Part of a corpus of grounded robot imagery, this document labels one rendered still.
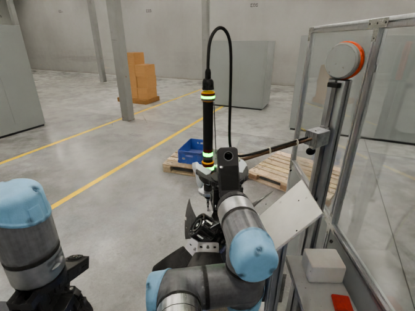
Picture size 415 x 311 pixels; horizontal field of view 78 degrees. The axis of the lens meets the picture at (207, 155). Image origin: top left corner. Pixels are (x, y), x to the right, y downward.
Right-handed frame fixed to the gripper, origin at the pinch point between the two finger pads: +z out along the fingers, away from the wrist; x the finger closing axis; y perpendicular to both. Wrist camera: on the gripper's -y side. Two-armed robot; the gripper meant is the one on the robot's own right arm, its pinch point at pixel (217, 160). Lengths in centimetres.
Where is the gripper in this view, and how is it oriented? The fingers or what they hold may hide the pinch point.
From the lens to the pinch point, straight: 71.4
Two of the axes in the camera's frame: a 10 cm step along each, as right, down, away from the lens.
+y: 0.0, 9.1, 4.1
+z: -1.4, -4.1, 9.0
